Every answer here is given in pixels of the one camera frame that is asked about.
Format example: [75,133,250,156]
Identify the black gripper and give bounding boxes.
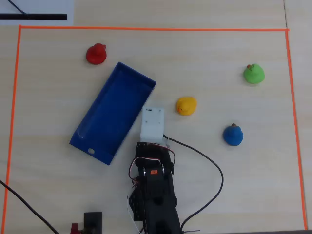
[136,142,172,158]

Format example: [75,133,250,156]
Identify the blue rubber duck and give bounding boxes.
[223,123,244,147]

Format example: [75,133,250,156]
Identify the blue plastic box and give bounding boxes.
[69,61,157,166]

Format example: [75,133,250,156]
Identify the yellow rubber duck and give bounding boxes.
[176,96,197,117]

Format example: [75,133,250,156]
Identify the red rubber duck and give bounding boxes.
[85,42,107,65]

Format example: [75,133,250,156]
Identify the green rubber duck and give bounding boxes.
[243,63,266,85]

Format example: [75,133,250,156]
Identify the black table clamp red knob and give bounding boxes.
[70,211,103,234]

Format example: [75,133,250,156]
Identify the orange tape strip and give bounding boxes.
[19,25,290,32]
[1,25,22,234]
[284,30,308,231]

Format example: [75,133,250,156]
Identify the white paper sheet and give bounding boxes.
[0,0,74,26]

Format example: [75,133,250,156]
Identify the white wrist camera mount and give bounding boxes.
[139,106,171,148]

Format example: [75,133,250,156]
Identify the black camera cable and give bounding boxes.
[162,134,224,234]

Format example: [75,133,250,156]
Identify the black power cable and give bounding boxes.
[0,180,60,234]

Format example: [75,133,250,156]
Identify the thin black cable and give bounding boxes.
[8,0,28,16]

